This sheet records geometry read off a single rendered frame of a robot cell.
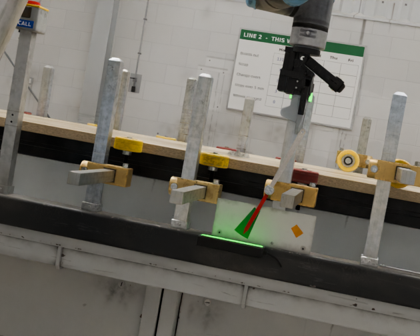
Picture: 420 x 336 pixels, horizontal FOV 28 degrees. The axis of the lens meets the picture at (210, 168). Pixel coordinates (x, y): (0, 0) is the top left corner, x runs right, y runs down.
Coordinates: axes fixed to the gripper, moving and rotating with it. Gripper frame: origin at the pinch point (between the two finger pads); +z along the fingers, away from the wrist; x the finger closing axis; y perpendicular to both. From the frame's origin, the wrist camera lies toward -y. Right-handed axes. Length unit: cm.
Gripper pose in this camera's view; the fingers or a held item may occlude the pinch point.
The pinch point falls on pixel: (299, 129)
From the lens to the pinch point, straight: 209.7
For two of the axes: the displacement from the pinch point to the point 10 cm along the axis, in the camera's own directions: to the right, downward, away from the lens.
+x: -1.8, 0.2, -9.8
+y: -9.7, -1.9, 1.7
